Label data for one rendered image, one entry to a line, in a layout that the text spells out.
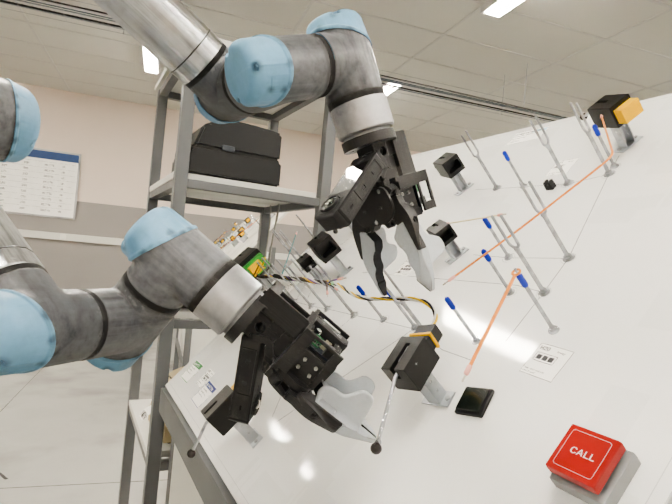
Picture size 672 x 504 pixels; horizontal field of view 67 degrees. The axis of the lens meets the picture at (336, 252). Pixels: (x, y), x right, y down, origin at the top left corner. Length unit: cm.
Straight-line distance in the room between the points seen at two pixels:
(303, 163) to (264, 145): 687
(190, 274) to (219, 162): 106
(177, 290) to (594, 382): 46
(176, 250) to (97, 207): 762
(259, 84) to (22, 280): 30
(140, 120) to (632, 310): 796
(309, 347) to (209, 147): 112
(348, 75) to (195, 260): 29
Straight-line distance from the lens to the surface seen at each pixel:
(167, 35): 69
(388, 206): 63
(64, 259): 823
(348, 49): 66
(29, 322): 52
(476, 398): 67
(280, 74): 59
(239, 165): 162
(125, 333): 60
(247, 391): 62
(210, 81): 70
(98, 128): 835
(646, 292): 71
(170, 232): 58
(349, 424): 60
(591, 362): 65
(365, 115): 64
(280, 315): 57
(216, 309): 57
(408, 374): 64
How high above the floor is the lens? 125
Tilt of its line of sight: 1 degrees up
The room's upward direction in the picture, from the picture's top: 5 degrees clockwise
